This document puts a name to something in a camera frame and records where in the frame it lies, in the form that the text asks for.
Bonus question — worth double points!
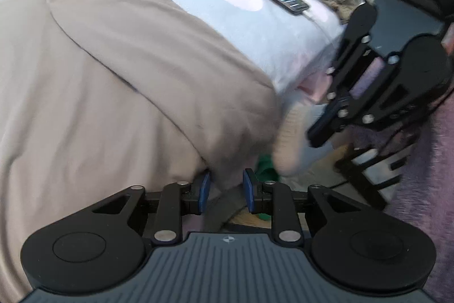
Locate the purple fuzzy robe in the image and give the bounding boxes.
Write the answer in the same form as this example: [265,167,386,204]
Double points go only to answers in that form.
[394,0,454,303]

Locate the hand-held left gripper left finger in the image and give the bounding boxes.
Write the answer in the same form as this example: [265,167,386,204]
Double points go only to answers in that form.
[90,171,212,247]

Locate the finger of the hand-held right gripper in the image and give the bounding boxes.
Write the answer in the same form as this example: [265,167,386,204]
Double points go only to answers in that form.
[337,55,440,131]
[307,5,378,147]

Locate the green slipper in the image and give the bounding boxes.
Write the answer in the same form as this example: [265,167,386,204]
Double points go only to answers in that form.
[255,154,281,222]

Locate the black metal frame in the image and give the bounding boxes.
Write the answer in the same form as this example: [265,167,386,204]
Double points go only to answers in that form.
[333,136,415,211]

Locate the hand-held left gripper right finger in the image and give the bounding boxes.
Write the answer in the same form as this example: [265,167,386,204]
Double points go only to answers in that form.
[242,168,366,247]

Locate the taupe shirt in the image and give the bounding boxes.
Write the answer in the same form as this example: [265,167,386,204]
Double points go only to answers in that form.
[0,0,284,293]

